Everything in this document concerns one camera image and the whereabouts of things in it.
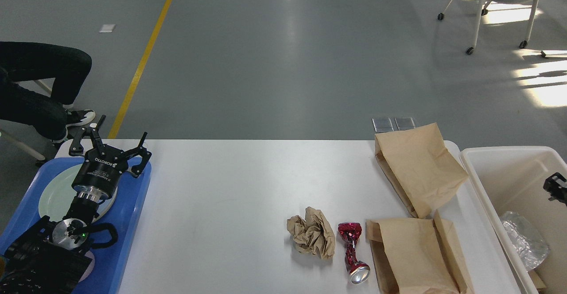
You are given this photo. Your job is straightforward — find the blue plastic tray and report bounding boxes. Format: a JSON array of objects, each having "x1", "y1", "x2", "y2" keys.
[{"x1": 0, "y1": 157, "x2": 152, "y2": 294}]

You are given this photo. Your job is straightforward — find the brown paper bag upper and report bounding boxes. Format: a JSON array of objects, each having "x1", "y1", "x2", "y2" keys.
[{"x1": 375, "y1": 123, "x2": 468, "y2": 219}]

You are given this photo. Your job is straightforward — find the crumpled brown paper ball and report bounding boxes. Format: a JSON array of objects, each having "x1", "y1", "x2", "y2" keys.
[{"x1": 286, "y1": 207, "x2": 336, "y2": 260}]

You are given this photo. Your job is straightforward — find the person leg dark jeans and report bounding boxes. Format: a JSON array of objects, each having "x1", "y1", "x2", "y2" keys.
[{"x1": 0, "y1": 41, "x2": 93, "y2": 140}]

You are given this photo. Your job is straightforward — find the green plate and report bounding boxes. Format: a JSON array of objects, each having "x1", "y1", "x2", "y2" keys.
[{"x1": 38, "y1": 163, "x2": 118, "y2": 222}]

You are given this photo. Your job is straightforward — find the crushed red soda can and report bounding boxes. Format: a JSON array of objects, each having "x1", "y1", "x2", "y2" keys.
[{"x1": 338, "y1": 222, "x2": 370, "y2": 285}]

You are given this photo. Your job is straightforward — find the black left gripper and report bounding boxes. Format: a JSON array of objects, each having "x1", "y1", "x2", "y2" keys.
[{"x1": 69, "y1": 115, "x2": 152, "y2": 201}]

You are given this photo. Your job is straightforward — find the brown paper bag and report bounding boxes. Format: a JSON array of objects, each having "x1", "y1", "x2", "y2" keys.
[
  {"x1": 366, "y1": 213, "x2": 475, "y2": 294},
  {"x1": 375, "y1": 123, "x2": 468, "y2": 219}
]

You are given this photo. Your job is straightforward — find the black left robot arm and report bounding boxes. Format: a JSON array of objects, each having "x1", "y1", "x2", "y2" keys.
[{"x1": 1, "y1": 115, "x2": 151, "y2": 294}]

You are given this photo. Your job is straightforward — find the grey floor outlet plate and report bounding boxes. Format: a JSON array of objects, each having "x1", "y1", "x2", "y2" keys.
[{"x1": 372, "y1": 117, "x2": 416, "y2": 133}]

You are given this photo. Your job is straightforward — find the aluminium foil tray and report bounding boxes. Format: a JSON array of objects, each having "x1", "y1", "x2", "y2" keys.
[{"x1": 499, "y1": 211, "x2": 550, "y2": 272}]

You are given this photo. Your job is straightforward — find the white plastic bin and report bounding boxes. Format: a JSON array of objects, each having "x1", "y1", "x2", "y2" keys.
[{"x1": 460, "y1": 146, "x2": 567, "y2": 294}]

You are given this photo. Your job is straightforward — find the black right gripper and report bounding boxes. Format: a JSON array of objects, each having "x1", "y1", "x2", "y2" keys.
[{"x1": 543, "y1": 172, "x2": 567, "y2": 205}]

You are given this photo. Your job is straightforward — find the black green sneaker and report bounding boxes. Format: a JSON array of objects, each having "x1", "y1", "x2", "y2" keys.
[{"x1": 51, "y1": 110, "x2": 97, "y2": 144}]

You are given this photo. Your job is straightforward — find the brown paper bag lower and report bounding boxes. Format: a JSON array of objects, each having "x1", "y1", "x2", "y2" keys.
[{"x1": 366, "y1": 213, "x2": 475, "y2": 294}]

